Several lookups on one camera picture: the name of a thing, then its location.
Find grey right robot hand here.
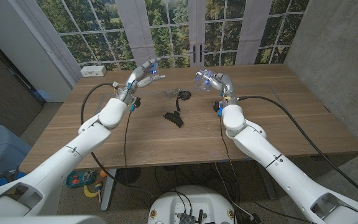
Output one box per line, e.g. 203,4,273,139
194,70,239,108

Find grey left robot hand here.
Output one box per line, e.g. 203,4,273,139
118,58,167,105

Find clear glass hinged jar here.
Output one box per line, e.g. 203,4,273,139
193,70,217,93

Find white robot base with electronics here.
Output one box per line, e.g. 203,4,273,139
147,185,239,224

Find black claw hair clip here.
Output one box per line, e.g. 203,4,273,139
162,110,185,129

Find clear plastic piece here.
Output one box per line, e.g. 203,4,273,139
163,88,182,101

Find white power strip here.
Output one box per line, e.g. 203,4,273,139
80,65,108,78

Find printed window forest backdrop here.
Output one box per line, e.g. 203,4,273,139
7,0,310,71

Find black round ribbed disc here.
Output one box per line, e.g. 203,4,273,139
116,167,142,185

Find grey table leg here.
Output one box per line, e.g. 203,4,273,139
261,173,278,200

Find teal toy tray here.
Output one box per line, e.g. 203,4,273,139
65,169,97,189

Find colourful toy tool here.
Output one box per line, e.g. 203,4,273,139
94,179,104,203

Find white table leg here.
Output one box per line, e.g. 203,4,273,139
100,168,117,212

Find yellow toy banana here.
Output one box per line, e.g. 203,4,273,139
83,184,99,199

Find blue-grey storage bin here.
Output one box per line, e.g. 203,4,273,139
0,124,32,180

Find white robot torso edge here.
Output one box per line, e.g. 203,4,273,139
0,214,107,224

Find small black corded object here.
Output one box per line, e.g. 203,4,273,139
175,90,192,112

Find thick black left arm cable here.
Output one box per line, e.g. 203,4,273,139
80,82,157,202

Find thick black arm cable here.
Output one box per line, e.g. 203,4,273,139
237,95,358,208
80,82,157,202

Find thin black right hand cable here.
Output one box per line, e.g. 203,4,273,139
219,116,239,185

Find thin black hand cable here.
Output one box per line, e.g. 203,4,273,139
123,110,134,187
219,116,239,185

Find thin black left hand cable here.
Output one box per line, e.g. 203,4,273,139
123,110,134,187

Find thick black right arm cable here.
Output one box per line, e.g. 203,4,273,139
237,95,358,208

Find tangled black floor cables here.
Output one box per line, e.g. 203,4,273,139
154,161,242,212

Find white floor cable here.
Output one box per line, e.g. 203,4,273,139
213,162,254,220

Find thin black floor cable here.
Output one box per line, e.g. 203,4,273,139
250,198,318,224

